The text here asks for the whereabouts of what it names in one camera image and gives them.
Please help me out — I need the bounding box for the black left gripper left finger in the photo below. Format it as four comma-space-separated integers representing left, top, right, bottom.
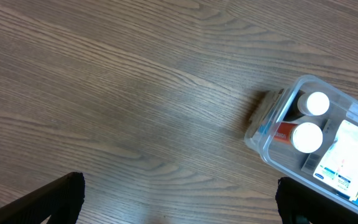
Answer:
0, 172, 85, 224

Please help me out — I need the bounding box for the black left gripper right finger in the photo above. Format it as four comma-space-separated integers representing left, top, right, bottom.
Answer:
275, 177, 358, 224

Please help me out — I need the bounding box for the white medicine box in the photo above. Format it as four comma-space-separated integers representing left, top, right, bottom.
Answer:
313, 120, 358, 200

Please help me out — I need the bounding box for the orange bottle white cap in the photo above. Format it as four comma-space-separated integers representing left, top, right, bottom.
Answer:
274, 122, 323, 153

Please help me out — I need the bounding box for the black bottle white cap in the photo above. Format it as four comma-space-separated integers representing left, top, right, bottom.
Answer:
283, 91, 330, 122

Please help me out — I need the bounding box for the clear plastic container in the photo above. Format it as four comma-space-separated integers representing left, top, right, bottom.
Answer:
244, 75, 358, 214

